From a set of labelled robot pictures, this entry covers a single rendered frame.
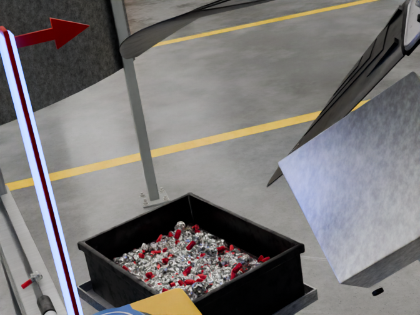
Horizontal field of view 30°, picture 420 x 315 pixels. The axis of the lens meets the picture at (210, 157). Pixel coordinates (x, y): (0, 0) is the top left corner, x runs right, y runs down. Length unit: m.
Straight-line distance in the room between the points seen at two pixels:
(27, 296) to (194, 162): 2.54
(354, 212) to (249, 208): 2.23
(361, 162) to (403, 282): 1.72
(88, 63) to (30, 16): 0.30
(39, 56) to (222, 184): 0.96
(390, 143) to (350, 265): 0.11
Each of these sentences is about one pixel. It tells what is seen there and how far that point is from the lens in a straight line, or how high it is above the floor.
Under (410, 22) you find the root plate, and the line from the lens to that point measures 0.83.
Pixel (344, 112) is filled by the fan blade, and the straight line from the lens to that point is 0.83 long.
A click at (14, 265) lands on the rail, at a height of 0.86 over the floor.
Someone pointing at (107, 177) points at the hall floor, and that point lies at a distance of 3.41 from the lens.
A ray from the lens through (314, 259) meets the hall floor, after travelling 2.55.
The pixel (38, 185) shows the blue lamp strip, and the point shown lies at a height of 1.07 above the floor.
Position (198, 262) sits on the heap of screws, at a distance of 0.90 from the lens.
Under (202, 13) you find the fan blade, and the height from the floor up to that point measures 1.19.
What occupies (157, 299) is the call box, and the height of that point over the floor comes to 1.07.
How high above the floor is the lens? 1.30
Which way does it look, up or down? 22 degrees down
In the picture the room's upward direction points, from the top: 9 degrees counter-clockwise
